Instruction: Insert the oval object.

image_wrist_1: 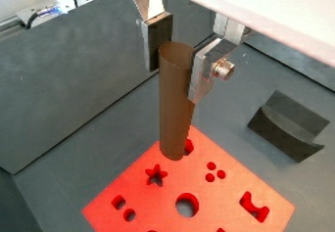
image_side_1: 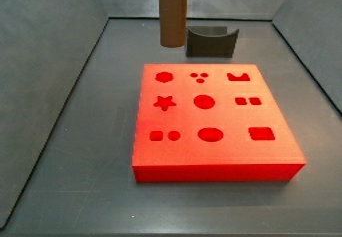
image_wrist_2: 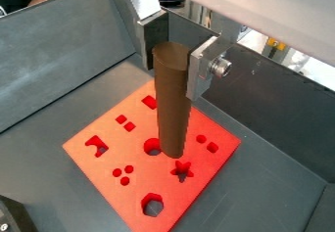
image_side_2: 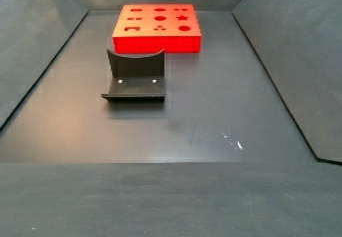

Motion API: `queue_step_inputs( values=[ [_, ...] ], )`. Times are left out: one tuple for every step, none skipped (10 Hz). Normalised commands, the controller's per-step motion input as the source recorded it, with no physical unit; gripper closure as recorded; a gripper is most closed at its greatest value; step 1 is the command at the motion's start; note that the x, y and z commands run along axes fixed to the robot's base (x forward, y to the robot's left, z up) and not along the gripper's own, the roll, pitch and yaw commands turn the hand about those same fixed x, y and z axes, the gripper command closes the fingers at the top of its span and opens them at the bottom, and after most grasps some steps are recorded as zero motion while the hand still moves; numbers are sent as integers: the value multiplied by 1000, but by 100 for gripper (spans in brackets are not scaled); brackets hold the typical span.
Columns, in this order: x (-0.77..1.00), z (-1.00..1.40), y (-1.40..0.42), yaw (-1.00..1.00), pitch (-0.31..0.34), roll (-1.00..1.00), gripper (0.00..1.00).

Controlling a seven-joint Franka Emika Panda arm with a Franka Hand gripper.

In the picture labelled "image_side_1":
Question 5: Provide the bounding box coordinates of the brown oval peg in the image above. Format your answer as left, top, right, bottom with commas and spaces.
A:
160, 0, 188, 48

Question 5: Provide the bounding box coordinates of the red shape-sorting block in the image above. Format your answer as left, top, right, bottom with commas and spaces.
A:
133, 64, 307, 182

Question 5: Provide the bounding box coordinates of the black curved peg holder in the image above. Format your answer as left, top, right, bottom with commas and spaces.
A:
186, 26, 240, 58

